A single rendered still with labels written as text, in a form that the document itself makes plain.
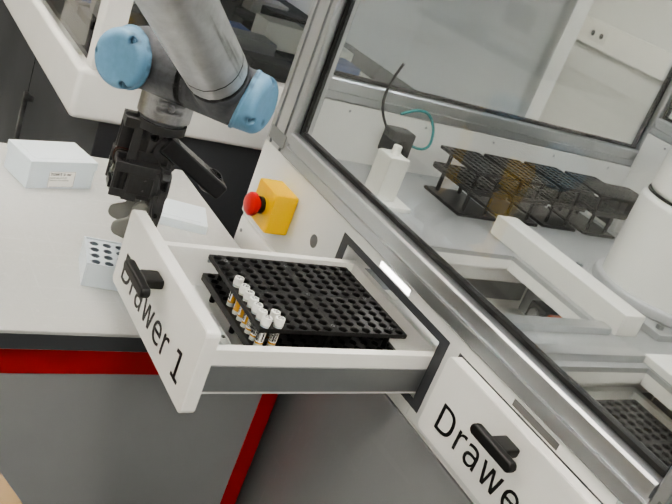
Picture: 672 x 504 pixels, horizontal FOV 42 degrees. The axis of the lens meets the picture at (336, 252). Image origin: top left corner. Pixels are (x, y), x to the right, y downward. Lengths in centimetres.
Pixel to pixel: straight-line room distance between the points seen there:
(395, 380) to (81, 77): 95
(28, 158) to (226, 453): 59
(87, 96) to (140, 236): 72
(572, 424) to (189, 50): 56
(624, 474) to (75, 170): 104
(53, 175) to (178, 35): 71
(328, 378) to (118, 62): 46
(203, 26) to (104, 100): 93
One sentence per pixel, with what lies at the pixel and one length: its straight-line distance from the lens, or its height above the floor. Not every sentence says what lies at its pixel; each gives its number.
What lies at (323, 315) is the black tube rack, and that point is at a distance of 111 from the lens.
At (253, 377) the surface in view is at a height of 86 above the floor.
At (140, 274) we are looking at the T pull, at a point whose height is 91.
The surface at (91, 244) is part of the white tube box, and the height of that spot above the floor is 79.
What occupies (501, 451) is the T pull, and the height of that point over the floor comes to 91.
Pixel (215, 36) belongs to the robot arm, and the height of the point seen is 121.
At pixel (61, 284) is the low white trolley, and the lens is 128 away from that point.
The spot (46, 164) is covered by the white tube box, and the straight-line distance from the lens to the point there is 154.
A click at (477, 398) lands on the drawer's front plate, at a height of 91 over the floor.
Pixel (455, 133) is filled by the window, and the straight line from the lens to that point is 117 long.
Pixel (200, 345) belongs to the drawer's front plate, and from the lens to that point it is 94.
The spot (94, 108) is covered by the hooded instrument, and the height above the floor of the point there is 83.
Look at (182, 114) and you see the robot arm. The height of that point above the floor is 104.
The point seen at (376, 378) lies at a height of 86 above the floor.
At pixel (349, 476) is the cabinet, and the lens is 129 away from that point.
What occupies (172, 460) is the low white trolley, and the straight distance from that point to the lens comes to 140.
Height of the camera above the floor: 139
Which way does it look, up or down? 22 degrees down
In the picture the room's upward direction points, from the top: 22 degrees clockwise
